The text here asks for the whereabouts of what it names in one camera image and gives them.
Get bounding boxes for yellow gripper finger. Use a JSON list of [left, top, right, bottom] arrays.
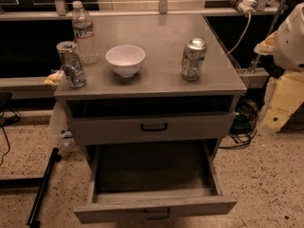
[[262, 72, 304, 131], [254, 32, 276, 56]]

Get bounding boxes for yellow crumpled bag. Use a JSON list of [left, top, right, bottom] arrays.
[[45, 70, 64, 86]]

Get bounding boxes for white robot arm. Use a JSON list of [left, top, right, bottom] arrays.
[[254, 3, 304, 131]]

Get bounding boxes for grey drawer cabinet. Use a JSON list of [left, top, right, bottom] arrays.
[[53, 13, 248, 225]]

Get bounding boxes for open lower drawer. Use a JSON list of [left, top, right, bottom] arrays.
[[74, 141, 237, 223]]

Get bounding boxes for black cable on left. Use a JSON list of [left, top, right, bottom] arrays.
[[0, 92, 22, 167]]

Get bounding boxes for tall slim drink can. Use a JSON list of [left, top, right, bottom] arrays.
[[56, 41, 86, 88]]

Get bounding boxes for clear plastic water bottle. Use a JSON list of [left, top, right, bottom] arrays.
[[72, 1, 99, 65]]

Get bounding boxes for closed upper drawer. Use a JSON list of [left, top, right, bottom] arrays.
[[67, 112, 236, 145]]

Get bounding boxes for bundle of black cables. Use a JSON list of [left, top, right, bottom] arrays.
[[218, 98, 260, 150]]

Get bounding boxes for white ceramic bowl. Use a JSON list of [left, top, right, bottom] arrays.
[[105, 45, 145, 78]]

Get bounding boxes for clear plastic bag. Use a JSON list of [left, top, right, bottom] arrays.
[[48, 102, 78, 152]]

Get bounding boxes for black floor stand bar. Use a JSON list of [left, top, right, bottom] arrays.
[[27, 147, 62, 228]]

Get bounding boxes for silver 7up soda can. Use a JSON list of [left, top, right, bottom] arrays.
[[181, 38, 207, 81]]

